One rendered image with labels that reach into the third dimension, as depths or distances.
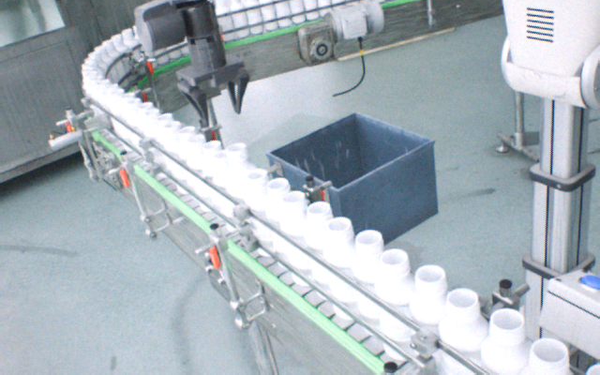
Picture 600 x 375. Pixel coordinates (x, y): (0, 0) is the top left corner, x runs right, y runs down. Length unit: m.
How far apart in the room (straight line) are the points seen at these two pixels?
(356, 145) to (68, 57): 2.61
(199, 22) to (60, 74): 3.13
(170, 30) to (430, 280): 0.54
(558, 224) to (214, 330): 1.55
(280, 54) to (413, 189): 1.17
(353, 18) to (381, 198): 1.11
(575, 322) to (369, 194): 0.75
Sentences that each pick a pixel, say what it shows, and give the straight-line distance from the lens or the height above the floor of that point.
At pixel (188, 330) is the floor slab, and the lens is 2.63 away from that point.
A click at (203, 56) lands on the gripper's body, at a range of 1.03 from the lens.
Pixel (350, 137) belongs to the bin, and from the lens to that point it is 1.80.
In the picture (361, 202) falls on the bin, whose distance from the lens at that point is 1.47.
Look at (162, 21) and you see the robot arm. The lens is 0.99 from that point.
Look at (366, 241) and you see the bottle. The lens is 0.89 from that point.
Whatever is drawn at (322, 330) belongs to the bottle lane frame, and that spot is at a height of 0.98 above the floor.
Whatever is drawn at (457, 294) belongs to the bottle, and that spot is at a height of 1.16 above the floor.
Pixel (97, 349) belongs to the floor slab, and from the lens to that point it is 2.74.
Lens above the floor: 1.66
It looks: 29 degrees down
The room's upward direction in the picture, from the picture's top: 11 degrees counter-clockwise
